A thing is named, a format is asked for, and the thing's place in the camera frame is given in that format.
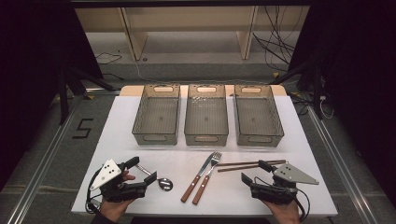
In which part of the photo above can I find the steel slotted spoon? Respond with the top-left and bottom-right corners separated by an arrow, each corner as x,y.
135,163 -> 174,192

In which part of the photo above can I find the wooden-handled fork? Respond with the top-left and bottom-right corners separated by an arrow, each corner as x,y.
191,151 -> 223,206

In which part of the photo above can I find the wooden-handled table knife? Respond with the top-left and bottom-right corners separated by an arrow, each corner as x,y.
180,151 -> 217,203

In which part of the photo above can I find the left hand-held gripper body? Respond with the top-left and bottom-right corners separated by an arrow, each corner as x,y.
89,159 -> 148,203

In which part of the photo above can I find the black metal stand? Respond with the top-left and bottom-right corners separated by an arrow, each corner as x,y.
56,65 -> 117,126
268,58 -> 325,121

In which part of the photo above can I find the bundle of black cables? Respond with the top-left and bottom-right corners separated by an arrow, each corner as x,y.
252,5 -> 301,73

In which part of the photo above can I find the light wooden shelf unit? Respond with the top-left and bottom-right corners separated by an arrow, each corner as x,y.
74,5 -> 311,62

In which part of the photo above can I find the hand-held gripper cable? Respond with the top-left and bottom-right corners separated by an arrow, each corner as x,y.
253,175 -> 311,222
84,167 -> 106,216

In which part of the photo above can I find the right hand-held gripper cable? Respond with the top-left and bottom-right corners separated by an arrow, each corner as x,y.
253,175 -> 311,222

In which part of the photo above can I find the person's left hand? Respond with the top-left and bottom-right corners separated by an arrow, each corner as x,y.
99,170 -> 137,223

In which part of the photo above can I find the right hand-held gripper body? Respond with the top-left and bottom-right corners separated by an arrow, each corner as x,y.
250,163 -> 320,205

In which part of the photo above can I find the black floor cable loop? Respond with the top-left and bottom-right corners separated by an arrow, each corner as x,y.
94,51 -> 123,66

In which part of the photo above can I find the black metal crossbar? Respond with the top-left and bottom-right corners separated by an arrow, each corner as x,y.
69,0 -> 312,8

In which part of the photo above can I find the person's right hand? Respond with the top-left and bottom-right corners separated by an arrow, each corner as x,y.
262,200 -> 302,224

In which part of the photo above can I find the short aluminium floor rail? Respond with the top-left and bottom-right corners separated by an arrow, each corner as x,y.
84,88 -> 121,96

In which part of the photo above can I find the dark curtain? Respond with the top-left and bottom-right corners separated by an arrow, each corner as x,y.
0,0 -> 105,190
289,0 -> 396,200

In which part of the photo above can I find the left hand-held gripper cable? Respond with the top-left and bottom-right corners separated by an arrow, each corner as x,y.
84,167 -> 106,216

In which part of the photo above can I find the long aluminium floor rail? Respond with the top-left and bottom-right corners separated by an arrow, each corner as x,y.
305,105 -> 380,224
6,96 -> 83,224

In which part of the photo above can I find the white cable with plug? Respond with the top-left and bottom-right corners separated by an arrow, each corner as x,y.
318,94 -> 335,120

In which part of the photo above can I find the grey transparent plastic bin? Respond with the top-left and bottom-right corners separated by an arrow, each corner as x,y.
183,83 -> 230,147
233,83 -> 285,147
131,83 -> 182,147

